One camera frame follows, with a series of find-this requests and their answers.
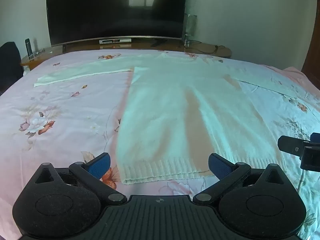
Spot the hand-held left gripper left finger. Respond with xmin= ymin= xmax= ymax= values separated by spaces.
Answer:
xmin=34 ymin=152 xmax=127 ymax=204

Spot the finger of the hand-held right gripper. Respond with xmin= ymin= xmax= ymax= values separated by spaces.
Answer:
xmin=277 ymin=133 xmax=320 ymax=172

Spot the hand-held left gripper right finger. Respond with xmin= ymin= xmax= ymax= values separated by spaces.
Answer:
xmin=192 ymin=153 xmax=288 ymax=204

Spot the white knitted sweater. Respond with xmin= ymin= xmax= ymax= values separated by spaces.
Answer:
xmin=34 ymin=51 xmax=304 ymax=186

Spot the pink floral bed sheet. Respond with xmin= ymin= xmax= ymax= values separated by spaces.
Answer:
xmin=0 ymin=49 xmax=320 ymax=240

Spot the wooden television stand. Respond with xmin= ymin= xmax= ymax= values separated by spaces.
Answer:
xmin=20 ymin=38 xmax=232 ymax=71

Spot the silver set-top box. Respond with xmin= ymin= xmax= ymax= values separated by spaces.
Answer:
xmin=99 ymin=38 xmax=132 ymax=45

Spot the dark chair back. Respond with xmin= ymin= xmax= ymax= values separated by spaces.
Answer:
xmin=0 ymin=42 xmax=21 ymax=96

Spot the clear glass vase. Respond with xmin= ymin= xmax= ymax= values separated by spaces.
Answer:
xmin=184 ymin=14 xmax=198 ymax=47

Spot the black flat television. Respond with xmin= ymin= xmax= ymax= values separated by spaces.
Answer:
xmin=46 ymin=0 xmax=188 ymax=47

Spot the brown wooden door frame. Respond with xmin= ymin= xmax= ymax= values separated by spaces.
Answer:
xmin=301 ymin=0 xmax=320 ymax=90

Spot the black cable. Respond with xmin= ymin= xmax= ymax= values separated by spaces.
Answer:
xmin=185 ymin=40 xmax=226 ymax=54

